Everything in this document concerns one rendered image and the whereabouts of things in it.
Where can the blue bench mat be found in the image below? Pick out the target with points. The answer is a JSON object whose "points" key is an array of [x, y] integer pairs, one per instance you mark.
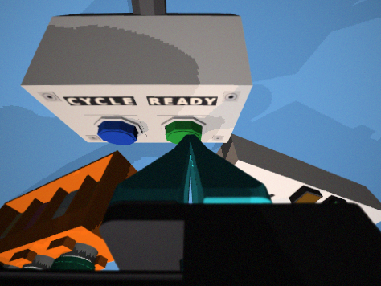
{"points": [[316, 94]]}

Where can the green screw cap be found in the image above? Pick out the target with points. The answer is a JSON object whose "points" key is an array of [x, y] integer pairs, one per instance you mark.
{"points": [[72, 262]]}

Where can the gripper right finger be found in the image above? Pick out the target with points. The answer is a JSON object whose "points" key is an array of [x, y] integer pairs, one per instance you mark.
{"points": [[216, 180]]}

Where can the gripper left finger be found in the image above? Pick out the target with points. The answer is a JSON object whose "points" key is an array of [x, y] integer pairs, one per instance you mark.
{"points": [[165, 179]]}

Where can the white cap tray with round nests and two lamps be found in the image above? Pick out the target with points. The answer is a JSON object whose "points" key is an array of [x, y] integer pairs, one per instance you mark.
{"points": [[295, 180]]}

